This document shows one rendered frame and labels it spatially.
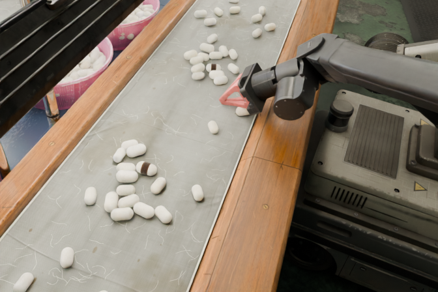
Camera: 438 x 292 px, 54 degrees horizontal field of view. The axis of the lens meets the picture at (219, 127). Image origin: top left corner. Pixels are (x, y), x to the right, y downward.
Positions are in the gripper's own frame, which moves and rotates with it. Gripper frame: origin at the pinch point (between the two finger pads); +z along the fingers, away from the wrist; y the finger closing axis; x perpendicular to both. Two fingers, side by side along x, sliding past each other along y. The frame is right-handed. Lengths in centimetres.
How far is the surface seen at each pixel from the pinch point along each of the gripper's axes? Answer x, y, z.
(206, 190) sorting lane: 3.9, 23.8, -2.3
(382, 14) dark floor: 94, -234, 8
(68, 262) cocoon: -6.2, 45.0, 7.4
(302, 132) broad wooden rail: 10.7, 4.5, -14.3
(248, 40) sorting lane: 0.2, -29.7, 2.9
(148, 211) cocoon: -1.9, 32.9, 1.7
